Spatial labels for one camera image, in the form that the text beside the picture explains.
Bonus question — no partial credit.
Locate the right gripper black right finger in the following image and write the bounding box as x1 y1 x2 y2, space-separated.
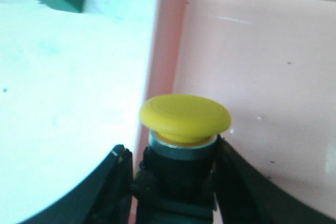
214 135 335 223

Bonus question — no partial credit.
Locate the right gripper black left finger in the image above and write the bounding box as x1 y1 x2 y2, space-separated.
24 145 133 223

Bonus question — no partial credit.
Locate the yellow mushroom push button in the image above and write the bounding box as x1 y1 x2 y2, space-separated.
131 94 231 223

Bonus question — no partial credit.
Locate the pink plastic bin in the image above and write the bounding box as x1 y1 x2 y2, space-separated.
145 0 335 218

